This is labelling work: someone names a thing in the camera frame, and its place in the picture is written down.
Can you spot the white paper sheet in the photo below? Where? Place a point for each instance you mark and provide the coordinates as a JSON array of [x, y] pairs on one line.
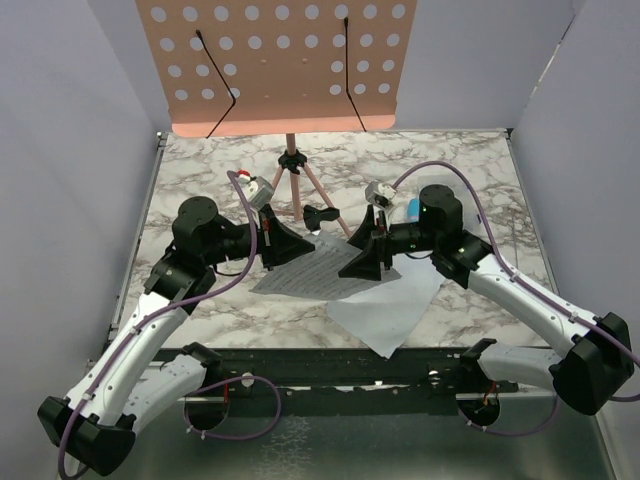
[[384, 316]]

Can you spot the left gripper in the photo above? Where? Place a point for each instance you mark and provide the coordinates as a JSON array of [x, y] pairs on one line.
[[280, 244]]

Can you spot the pink folding music stand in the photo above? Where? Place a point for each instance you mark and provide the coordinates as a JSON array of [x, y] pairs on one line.
[[231, 68]]

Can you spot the blue plastic recorder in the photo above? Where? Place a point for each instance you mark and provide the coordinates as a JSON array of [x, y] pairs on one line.
[[413, 210]]

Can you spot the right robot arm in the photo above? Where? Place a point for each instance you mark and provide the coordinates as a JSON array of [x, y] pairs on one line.
[[590, 357]]

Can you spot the black microphone desk stand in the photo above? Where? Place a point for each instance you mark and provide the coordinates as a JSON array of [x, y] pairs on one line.
[[313, 217]]

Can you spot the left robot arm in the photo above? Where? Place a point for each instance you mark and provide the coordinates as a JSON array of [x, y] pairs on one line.
[[98, 420]]

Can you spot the printed sheet music page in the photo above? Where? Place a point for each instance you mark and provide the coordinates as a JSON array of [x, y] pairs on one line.
[[314, 275]]

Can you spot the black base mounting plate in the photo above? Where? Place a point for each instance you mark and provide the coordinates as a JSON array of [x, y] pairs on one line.
[[354, 382]]

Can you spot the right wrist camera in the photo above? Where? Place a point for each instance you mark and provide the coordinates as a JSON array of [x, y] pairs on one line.
[[380, 195]]

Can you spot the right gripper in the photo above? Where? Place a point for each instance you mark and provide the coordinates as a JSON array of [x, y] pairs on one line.
[[368, 263]]

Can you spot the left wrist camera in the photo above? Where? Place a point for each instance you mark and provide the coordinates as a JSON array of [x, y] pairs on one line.
[[257, 190]]

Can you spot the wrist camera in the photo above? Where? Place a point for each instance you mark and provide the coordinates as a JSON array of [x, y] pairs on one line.
[[380, 195], [257, 190]]

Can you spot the clear plastic compartment box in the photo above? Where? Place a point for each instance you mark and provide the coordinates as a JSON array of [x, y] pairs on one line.
[[471, 219]]

